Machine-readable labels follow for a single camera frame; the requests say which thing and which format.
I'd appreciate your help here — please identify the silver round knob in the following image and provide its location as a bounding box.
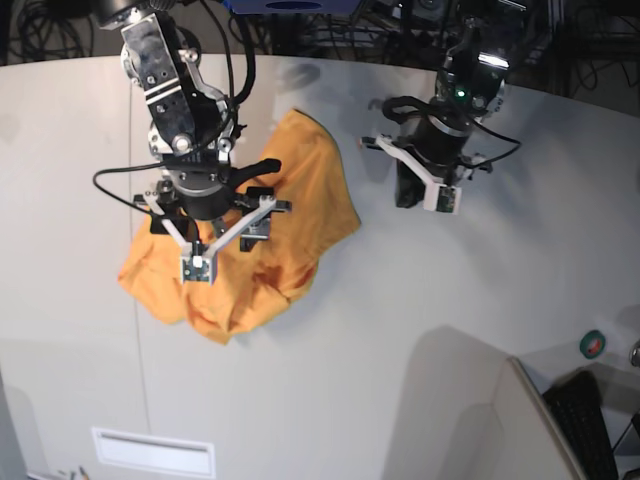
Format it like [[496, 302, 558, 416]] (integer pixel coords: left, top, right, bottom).
[[629, 341, 640, 368]]

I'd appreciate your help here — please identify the white partition panel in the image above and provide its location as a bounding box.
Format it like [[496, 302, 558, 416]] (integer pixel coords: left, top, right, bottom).
[[382, 326, 585, 479]]

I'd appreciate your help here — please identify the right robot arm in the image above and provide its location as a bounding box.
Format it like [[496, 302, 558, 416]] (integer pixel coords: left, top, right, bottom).
[[91, 1, 291, 241]]

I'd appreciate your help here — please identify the green tape roll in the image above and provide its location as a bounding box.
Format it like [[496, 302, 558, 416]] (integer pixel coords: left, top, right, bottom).
[[579, 329, 607, 360]]

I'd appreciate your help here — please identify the orange yellow t-shirt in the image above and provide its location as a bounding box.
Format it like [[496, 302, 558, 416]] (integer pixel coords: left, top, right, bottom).
[[117, 109, 361, 344]]

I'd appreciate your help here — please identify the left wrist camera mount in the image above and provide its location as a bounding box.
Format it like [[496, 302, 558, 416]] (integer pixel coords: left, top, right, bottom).
[[372, 134, 462, 215]]

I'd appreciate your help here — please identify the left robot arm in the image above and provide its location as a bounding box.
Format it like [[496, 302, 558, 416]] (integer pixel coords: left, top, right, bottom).
[[360, 1, 533, 214]]

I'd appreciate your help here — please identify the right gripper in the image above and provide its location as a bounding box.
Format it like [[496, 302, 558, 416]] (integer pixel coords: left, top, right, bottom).
[[134, 152, 292, 233]]

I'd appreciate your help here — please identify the black computer keyboard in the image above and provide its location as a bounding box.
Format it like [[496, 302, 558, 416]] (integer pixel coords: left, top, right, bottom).
[[543, 370, 618, 479]]

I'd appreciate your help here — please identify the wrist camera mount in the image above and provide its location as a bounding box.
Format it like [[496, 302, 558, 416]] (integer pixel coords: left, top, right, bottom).
[[143, 191, 279, 285], [372, 134, 462, 215]]

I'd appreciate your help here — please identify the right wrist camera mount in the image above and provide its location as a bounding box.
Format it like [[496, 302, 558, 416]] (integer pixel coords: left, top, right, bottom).
[[143, 191, 279, 285]]

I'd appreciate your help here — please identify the white recessed table hatch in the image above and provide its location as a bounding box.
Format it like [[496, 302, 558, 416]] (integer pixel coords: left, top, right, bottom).
[[92, 427, 217, 479]]

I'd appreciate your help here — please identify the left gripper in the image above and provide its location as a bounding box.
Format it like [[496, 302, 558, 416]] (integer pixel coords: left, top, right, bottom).
[[391, 112, 487, 208]]

